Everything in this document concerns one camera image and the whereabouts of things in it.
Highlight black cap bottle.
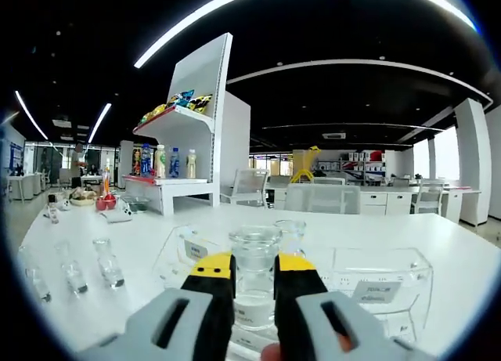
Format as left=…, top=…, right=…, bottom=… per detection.
left=46, top=193, right=60, bottom=226

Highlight clear acrylic reagent rack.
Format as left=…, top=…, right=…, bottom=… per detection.
left=151, top=222, right=434, bottom=348

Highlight yellow frame stand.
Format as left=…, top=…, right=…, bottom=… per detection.
left=291, top=144, right=323, bottom=185

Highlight straight ceiling light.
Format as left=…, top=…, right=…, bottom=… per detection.
left=87, top=102, right=113, bottom=144
left=14, top=90, right=49, bottom=141

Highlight storage shelf with boxes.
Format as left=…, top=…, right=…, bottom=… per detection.
left=339, top=149, right=387, bottom=186

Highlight person's right hand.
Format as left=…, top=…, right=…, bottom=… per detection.
left=261, top=343, right=283, bottom=361

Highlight curved ceiling light strip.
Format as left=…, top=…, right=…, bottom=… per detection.
left=133, top=0, right=478, bottom=70

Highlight clear plastic tray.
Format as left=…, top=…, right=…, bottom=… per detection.
left=120, top=195, right=151, bottom=214

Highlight white green drink bottle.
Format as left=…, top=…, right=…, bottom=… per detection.
left=153, top=143, right=167, bottom=179

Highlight blue water bottle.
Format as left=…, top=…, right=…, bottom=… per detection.
left=168, top=146, right=182, bottom=179

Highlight white display shelf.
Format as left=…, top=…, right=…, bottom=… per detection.
left=122, top=32, right=235, bottom=218

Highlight orange drink bottle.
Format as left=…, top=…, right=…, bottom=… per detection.
left=101, top=166, right=113, bottom=197

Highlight red and orange items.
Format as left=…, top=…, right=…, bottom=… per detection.
left=95, top=193, right=118, bottom=213

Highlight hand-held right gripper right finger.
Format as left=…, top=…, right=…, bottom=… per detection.
left=272, top=251, right=435, bottom=361

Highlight white box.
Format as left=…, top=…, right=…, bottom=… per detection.
left=99, top=205, right=134, bottom=225

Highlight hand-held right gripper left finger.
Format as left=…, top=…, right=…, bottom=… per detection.
left=77, top=251, right=237, bottom=361

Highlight blue snack packet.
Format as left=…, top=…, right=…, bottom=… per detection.
left=165, top=88, right=196, bottom=110

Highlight tall blue drink bottle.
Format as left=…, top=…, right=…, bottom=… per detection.
left=139, top=143, right=153, bottom=179

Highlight woven basket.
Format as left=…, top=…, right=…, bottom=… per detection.
left=69, top=187, right=98, bottom=208

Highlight white desk row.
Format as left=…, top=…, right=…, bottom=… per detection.
left=269, top=179, right=483, bottom=227

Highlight black yellow snack packet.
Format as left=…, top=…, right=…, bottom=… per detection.
left=186, top=93, right=214, bottom=114

